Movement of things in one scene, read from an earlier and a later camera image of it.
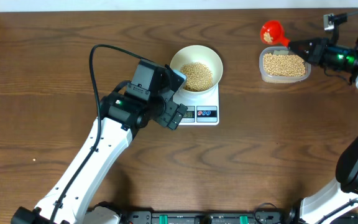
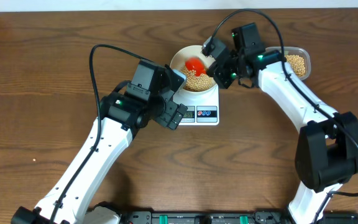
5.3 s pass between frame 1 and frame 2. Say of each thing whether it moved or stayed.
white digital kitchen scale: stayed
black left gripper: stayed
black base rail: stayed
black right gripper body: moved
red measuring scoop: moved
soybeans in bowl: stayed
